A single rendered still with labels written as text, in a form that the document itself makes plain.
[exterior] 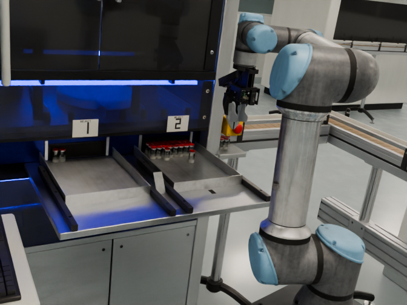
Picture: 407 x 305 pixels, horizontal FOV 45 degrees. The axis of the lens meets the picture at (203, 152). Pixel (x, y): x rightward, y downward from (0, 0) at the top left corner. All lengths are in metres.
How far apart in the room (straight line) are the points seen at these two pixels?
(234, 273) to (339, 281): 1.66
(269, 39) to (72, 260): 1.05
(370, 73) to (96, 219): 0.80
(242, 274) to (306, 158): 1.82
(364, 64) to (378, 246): 1.40
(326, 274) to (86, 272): 1.03
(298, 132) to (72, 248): 1.06
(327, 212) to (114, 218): 1.39
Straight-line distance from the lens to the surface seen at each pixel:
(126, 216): 1.40
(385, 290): 3.02
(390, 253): 2.31
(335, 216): 2.49
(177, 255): 2.04
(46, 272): 1.86
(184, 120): 1.78
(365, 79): 1.05
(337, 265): 1.16
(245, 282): 2.75
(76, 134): 1.64
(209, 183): 1.61
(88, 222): 1.36
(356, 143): 2.31
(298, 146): 1.03
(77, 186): 1.56
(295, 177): 1.05
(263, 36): 1.36
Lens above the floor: 1.55
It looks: 20 degrees down
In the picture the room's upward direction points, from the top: 7 degrees clockwise
